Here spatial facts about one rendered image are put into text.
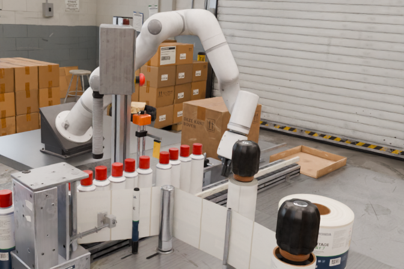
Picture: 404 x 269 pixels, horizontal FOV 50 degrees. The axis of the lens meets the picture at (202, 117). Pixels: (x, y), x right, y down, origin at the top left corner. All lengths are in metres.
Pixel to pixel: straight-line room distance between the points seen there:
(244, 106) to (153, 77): 3.59
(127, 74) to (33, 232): 0.49
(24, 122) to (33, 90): 0.35
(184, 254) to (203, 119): 0.84
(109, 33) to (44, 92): 3.76
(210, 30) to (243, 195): 0.66
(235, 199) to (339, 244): 0.30
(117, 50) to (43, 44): 6.44
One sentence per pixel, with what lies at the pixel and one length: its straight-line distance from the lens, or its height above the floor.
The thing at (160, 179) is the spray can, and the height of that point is 1.00.
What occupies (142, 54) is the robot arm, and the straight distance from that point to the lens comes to 1.79.
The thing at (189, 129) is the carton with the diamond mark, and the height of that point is 1.00.
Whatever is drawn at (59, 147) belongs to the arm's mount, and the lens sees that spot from 2.12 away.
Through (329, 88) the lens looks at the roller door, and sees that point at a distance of 5.67.
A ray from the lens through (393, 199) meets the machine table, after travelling 1.98.
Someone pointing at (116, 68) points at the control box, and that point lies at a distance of 1.24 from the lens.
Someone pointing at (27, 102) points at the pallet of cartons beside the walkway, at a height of 0.52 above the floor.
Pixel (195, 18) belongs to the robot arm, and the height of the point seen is 1.51.
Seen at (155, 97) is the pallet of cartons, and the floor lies 0.53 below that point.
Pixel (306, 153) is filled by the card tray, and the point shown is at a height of 0.83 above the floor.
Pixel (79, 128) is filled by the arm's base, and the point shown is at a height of 0.97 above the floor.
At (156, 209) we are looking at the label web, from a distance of 1.21.
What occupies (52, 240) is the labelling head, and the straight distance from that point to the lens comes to 1.06.
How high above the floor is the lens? 1.52
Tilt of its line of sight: 13 degrees down
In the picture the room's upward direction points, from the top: 4 degrees clockwise
